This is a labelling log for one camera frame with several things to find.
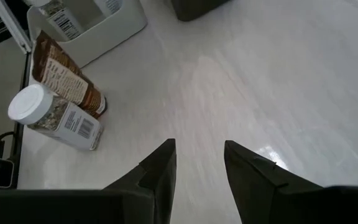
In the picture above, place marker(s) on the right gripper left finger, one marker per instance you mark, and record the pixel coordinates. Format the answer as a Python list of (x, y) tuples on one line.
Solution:
[(157, 177)]

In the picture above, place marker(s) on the light grey plastic bin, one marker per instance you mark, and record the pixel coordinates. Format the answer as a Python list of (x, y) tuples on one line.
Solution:
[(110, 34)]

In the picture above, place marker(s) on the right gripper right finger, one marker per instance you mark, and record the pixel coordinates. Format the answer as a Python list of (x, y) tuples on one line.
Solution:
[(253, 183)]

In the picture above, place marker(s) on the black metal rig frame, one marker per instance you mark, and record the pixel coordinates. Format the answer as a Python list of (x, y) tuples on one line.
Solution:
[(19, 140)]

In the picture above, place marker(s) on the white bar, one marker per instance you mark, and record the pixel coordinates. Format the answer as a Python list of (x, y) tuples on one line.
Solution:
[(11, 26)]

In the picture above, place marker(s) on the dark grey plastic bin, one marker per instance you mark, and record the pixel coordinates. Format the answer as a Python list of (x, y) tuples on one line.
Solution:
[(194, 9)]

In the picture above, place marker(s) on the orange taco seasoning packet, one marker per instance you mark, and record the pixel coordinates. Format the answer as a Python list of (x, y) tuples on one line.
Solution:
[(64, 81)]

